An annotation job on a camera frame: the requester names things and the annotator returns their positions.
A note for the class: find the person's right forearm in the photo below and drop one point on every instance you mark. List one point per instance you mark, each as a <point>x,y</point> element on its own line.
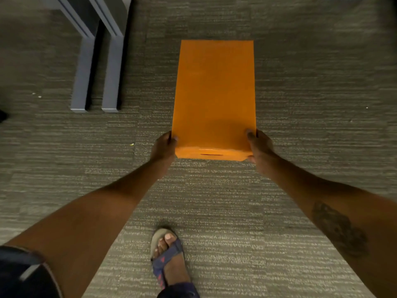
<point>335,214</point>

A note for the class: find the person's right thumb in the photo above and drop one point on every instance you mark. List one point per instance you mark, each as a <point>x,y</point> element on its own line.
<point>251,135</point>

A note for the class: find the person's right hand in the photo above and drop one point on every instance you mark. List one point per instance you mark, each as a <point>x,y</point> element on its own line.
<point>260,150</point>

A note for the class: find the dark blue trouser leg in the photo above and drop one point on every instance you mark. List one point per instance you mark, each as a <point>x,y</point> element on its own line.
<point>179,291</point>

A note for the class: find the person's foot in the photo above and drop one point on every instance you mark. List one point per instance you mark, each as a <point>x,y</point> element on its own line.
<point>170,260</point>

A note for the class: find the person's left thumb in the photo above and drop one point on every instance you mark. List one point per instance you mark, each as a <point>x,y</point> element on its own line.
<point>172,138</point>

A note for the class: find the grey metal table leg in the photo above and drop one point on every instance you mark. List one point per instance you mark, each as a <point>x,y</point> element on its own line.
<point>81,52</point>
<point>112,55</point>

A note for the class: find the person's left hand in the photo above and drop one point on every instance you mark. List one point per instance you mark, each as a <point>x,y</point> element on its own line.
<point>162,148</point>

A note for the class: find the person's left forearm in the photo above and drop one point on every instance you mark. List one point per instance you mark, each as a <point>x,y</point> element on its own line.
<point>93,220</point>

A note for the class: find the dark blue shirt sleeve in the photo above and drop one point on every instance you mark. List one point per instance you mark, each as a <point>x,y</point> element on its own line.
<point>24,273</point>

